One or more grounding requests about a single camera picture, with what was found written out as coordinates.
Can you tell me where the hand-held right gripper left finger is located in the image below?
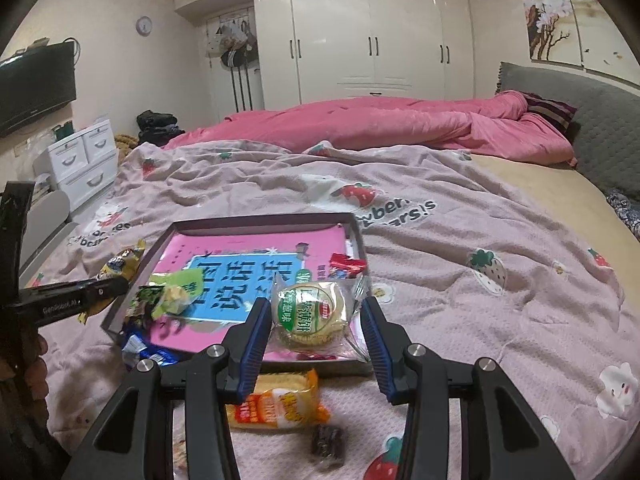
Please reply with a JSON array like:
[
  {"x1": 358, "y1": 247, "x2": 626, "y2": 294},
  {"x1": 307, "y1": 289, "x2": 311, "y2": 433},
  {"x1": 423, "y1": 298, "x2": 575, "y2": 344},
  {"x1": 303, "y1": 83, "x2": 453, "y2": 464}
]
[{"x1": 62, "y1": 297, "x2": 273, "y2": 480}]

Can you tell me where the blue snack packet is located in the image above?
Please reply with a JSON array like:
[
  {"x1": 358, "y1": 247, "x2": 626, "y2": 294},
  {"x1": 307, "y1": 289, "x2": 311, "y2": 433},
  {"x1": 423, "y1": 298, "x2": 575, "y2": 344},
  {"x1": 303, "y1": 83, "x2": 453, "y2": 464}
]
[{"x1": 120, "y1": 330, "x2": 181, "y2": 368}]

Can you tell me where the strawberry printed blanket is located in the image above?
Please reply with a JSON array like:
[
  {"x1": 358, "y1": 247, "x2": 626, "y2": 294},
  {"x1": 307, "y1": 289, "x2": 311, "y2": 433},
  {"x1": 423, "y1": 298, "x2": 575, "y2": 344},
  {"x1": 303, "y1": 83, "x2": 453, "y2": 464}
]
[{"x1": 30, "y1": 140, "x2": 640, "y2": 480}]

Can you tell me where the orange cake packet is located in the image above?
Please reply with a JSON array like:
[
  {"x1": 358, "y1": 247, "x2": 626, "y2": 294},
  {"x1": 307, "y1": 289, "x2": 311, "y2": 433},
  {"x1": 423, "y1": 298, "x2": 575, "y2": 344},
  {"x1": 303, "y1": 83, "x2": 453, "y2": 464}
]
[{"x1": 225, "y1": 369, "x2": 332, "y2": 433}]

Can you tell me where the red sausage packet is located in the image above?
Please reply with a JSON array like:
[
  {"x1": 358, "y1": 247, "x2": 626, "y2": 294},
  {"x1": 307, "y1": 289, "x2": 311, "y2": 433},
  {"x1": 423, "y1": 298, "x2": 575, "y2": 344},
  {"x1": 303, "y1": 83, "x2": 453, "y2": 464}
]
[{"x1": 327, "y1": 252, "x2": 368, "y2": 281}]

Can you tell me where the yellow cow print packet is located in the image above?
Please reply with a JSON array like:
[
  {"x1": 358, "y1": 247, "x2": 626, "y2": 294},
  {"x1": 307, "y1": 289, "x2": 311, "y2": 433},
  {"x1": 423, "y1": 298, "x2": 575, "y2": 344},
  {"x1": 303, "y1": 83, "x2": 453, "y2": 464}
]
[{"x1": 77, "y1": 240, "x2": 147, "y2": 325}]

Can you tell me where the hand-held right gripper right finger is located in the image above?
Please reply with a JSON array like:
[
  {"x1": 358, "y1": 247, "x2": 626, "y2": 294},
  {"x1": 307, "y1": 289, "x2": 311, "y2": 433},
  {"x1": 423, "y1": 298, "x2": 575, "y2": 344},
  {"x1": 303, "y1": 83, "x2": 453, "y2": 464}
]
[{"x1": 359, "y1": 296, "x2": 566, "y2": 480}]

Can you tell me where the round cake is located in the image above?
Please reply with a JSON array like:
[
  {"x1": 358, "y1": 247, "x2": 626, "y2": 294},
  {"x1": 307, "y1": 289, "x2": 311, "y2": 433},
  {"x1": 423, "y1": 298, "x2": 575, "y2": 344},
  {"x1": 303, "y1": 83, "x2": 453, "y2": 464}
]
[{"x1": 270, "y1": 280, "x2": 371, "y2": 361}]

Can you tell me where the white wardrobe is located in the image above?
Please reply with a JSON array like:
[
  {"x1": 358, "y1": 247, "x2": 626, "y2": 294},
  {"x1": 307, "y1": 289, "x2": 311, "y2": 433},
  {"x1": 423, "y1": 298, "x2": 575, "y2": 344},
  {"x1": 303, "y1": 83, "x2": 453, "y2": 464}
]
[{"x1": 174, "y1": 0, "x2": 476, "y2": 111}]

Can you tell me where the white drawer cabinet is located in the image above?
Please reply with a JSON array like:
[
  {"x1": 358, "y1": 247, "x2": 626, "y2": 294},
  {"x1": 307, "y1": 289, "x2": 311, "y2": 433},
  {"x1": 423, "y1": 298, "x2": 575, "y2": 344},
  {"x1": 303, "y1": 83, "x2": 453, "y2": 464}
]
[{"x1": 47, "y1": 122, "x2": 121, "y2": 211}]

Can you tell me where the black television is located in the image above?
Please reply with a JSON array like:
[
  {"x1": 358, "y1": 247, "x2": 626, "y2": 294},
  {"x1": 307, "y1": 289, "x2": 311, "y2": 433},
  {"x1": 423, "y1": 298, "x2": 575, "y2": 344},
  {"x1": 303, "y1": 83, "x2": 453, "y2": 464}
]
[{"x1": 0, "y1": 41, "x2": 77, "y2": 137}]

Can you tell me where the dark patterned cloth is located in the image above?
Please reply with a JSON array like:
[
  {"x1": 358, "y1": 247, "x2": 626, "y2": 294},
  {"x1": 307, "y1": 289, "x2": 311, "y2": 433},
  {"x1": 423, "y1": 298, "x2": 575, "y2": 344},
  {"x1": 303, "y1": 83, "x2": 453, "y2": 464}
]
[{"x1": 605, "y1": 190, "x2": 640, "y2": 241}]

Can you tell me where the dark green seaweed packet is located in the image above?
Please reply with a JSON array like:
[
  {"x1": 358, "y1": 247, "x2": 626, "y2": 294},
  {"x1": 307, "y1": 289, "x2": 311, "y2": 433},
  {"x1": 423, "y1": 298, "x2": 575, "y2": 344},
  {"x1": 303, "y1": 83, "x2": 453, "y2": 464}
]
[{"x1": 122, "y1": 285, "x2": 166, "y2": 333}]

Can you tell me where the pile of dark clothes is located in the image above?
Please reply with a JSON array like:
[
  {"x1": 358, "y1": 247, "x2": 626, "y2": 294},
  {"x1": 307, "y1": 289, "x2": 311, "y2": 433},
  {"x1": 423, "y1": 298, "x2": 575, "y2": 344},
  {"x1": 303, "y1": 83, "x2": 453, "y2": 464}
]
[{"x1": 136, "y1": 110, "x2": 186, "y2": 146}]

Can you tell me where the person's left hand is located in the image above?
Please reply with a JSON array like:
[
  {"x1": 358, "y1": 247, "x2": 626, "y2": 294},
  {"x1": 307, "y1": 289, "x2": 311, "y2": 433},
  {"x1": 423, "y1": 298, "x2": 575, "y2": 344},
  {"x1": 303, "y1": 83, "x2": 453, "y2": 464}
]
[{"x1": 22, "y1": 335, "x2": 51, "y2": 401}]

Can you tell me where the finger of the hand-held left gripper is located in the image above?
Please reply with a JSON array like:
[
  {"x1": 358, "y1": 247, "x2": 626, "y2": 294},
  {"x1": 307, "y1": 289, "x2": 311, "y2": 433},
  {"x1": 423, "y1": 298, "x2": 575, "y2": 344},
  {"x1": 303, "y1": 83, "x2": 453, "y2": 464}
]
[{"x1": 79, "y1": 276, "x2": 130, "y2": 314}]

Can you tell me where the green snack packet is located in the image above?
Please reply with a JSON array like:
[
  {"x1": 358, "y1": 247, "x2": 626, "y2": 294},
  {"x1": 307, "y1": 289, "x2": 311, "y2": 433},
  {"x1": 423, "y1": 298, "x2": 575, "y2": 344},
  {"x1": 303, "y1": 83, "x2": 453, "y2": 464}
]
[{"x1": 165, "y1": 267, "x2": 206, "y2": 293}]

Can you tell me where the grey quilted headboard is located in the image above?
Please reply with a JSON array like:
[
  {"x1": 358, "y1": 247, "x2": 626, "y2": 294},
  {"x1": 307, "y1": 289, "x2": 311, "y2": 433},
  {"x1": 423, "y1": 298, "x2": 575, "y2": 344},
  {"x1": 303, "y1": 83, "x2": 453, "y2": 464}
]
[{"x1": 495, "y1": 62, "x2": 640, "y2": 226}]

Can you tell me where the beige bed sheet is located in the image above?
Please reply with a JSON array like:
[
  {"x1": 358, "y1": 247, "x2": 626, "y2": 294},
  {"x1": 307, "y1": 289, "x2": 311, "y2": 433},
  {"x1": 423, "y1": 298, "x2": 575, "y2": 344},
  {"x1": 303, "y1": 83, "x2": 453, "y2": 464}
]
[{"x1": 470, "y1": 152, "x2": 640, "y2": 281}]

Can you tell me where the small dark candy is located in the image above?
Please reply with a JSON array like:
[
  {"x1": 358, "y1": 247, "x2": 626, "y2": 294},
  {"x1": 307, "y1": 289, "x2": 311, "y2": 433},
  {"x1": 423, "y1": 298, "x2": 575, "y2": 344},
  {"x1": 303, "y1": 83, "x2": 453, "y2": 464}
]
[{"x1": 307, "y1": 424, "x2": 347, "y2": 468}]

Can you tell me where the pink quilt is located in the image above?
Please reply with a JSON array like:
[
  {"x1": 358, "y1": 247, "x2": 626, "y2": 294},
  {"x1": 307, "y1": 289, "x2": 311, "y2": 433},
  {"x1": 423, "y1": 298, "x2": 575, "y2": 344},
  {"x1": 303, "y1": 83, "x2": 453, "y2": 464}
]
[{"x1": 165, "y1": 91, "x2": 578, "y2": 166}]

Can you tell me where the coat rack with hats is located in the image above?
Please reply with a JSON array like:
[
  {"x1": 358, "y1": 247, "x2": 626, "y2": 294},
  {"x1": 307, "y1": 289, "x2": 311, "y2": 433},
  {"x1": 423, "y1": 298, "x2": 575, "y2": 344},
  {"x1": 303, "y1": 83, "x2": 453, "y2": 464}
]
[{"x1": 205, "y1": 12, "x2": 261, "y2": 113}]

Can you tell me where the pink and blue book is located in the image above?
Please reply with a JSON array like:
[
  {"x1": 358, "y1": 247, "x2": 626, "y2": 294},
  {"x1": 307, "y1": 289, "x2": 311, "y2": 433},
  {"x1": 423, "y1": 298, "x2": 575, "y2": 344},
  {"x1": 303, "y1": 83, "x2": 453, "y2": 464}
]
[{"x1": 145, "y1": 227, "x2": 361, "y2": 361}]

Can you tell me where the clear yellow pastry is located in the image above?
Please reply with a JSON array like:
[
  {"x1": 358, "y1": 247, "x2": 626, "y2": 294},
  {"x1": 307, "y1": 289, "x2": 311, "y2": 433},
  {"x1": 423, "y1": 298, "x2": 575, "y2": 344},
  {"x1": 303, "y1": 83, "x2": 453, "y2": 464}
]
[{"x1": 150, "y1": 282, "x2": 193, "y2": 318}]

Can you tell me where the dark striped pillow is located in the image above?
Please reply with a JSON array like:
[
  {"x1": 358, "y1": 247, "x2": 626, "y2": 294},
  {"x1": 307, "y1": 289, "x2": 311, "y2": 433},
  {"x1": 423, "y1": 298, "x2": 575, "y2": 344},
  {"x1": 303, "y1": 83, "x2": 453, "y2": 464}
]
[{"x1": 520, "y1": 92, "x2": 578, "y2": 133}]

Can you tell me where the dark purple shallow box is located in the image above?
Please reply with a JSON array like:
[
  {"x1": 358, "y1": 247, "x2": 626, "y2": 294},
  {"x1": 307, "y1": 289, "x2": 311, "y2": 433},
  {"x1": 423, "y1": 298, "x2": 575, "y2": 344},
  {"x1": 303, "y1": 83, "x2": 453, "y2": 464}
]
[{"x1": 101, "y1": 212, "x2": 373, "y2": 376}]

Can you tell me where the blossom tree wall art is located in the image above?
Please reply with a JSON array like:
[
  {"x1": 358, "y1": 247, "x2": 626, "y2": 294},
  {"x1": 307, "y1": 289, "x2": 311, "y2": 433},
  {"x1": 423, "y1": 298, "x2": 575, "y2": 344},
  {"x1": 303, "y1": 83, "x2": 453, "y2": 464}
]
[{"x1": 515, "y1": 0, "x2": 640, "y2": 83}]

